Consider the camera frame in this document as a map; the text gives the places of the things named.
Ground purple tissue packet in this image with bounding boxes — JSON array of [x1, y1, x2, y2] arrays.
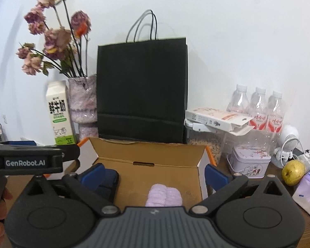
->
[[292, 165, 310, 218]]

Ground clear snack container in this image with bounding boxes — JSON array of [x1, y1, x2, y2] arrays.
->
[[184, 119, 226, 167]]

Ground white printed tin box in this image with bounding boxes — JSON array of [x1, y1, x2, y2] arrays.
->
[[227, 145, 272, 179]]

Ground red cardboard box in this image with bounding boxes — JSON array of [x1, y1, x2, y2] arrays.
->
[[44, 136, 217, 207]]

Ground dark blue cloth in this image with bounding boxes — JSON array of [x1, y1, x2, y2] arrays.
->
[[105, 169, 120, 202]]

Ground white green milk carton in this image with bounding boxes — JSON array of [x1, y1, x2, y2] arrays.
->
[[46, 81, 76, 145]]

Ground dried pink flowers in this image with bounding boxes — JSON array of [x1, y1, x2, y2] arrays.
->
[[15, 0, 92, 78]]

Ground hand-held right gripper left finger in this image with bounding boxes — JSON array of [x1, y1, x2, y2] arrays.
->
[[27, 163, 120, 215]]

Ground purple fluffy towel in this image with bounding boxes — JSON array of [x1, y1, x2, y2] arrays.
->
[[146, 184, 183, 207]]

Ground purple speckled vase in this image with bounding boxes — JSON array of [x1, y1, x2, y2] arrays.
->
[[68, 74, 99, 141]]

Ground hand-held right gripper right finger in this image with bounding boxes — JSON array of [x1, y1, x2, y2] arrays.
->
[[190, 164, 287, 215]]

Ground yellow green apple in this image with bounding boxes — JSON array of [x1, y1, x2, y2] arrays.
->
[[281, 160, 306, 186]]

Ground white charger cables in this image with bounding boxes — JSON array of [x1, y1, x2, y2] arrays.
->
[[298, 148, 310, 171]]

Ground white flat carton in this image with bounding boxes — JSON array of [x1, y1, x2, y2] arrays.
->
[[185, 107, 255, 136]]

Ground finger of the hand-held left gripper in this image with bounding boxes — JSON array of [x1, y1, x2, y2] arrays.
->
[[59, 145, 81, 165]]

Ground small white fan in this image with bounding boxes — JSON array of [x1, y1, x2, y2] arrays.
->
[[271, 125, 300, 167]]

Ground clear water bottle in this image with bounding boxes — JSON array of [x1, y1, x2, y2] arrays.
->
[[249, 87, 268, 148], [266, 90, 287, 151], [227, 84, 251, 117]]

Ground black paper bag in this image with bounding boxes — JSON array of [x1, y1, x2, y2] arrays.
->
[[96, 10, 188, 144]]

